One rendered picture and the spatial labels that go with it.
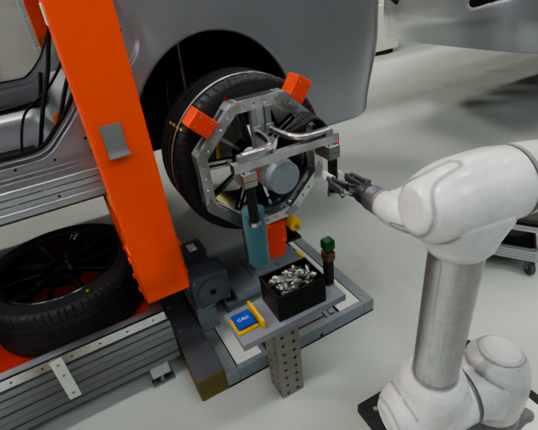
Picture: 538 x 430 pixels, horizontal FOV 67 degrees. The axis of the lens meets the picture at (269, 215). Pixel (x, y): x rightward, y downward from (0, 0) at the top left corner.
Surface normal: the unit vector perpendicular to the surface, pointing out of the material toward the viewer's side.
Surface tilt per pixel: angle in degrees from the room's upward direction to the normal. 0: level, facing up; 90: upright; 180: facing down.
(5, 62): 90
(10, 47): 90
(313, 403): 0
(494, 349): 5
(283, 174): 90
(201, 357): 0
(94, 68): 90
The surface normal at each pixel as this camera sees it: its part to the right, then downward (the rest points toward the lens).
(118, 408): -0.10, -0.84
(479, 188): 0.07, -0.16
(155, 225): 0.49, 0.42
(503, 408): 0.23, 0.44
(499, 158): -0.01, -0.62
